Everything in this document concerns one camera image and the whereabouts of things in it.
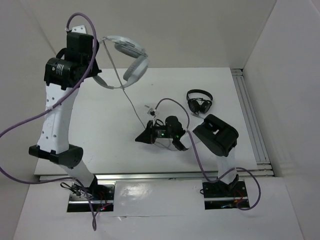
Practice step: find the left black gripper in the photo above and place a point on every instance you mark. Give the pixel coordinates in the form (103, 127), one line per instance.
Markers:
(96, 70)

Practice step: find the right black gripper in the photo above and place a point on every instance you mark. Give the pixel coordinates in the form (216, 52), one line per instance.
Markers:
(148, 135)

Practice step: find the black on-ear headphones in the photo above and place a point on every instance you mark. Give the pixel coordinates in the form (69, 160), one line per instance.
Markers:
(199, 105)

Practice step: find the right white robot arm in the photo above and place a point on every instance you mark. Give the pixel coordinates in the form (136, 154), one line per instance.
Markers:
(218, 137)

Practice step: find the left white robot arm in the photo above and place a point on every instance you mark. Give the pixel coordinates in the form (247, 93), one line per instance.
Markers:
(53, 144)

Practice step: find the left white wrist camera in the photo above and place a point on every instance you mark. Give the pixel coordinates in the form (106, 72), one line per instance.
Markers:
(81, 29)

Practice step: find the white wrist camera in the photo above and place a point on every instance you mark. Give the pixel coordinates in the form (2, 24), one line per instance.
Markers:
(153, 113)
(81, 29)

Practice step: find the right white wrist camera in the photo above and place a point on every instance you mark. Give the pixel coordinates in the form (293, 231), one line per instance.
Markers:
(153, 113)

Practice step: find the aluminium rail front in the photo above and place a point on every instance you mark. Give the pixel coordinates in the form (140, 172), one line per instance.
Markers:
(155, 176)

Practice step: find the aluminium rail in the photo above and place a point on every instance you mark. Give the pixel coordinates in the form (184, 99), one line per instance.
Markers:
(155, 176)
(252, 151)

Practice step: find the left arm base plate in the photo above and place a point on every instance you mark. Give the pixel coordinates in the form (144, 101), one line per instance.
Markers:
(103, 200)

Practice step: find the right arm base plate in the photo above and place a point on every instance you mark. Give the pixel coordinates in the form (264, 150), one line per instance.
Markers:
(215, 197)

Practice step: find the aluminium rail right side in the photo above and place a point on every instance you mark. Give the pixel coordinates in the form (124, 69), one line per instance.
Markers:
(252, 151)

